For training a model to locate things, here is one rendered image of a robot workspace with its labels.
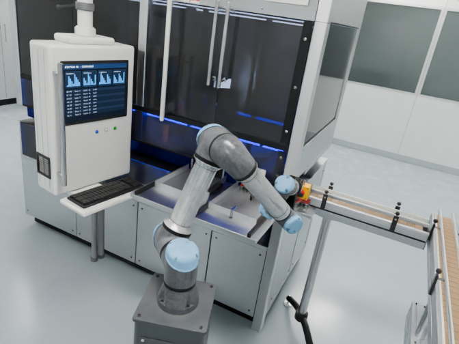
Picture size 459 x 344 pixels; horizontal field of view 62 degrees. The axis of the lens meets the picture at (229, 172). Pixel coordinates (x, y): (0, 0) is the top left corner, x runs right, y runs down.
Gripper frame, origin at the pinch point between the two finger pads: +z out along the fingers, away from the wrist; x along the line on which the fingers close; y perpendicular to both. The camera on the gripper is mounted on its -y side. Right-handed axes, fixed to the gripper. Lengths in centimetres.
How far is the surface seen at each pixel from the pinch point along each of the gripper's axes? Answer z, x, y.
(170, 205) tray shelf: -18, 54, -24
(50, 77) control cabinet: -57, 112, 16
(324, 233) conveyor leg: 35.6, -14.4, -16.0
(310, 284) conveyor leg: 50, -14, -48
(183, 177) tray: 11, 67, -10
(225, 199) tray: 3.1, 35.5, -13.8
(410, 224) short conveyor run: 28, -54, 3
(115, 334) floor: 9, 77, -108
